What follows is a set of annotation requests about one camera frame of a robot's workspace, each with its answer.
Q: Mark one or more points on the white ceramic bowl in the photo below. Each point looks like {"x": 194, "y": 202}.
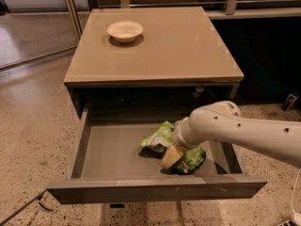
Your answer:
{"x": 125, "y": 31}

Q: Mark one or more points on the open grey top drawer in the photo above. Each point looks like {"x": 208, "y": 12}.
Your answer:
{"x": 108, "y": 165}

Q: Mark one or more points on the green rice chip bag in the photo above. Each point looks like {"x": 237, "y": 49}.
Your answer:
{"x": 162, "y": 137}

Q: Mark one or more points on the metal floor rail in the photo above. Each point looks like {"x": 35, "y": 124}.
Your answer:
{"x": 36, "y": 199}

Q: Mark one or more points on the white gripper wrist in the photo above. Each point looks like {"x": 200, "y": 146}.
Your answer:
{"x": 180, "y": 139}

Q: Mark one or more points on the grey cabinet with glass top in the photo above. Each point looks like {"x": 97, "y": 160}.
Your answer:
{"x": 177, "y": 46}

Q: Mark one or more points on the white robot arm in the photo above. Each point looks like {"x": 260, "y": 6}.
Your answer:
{"x": 222, "y": 121}

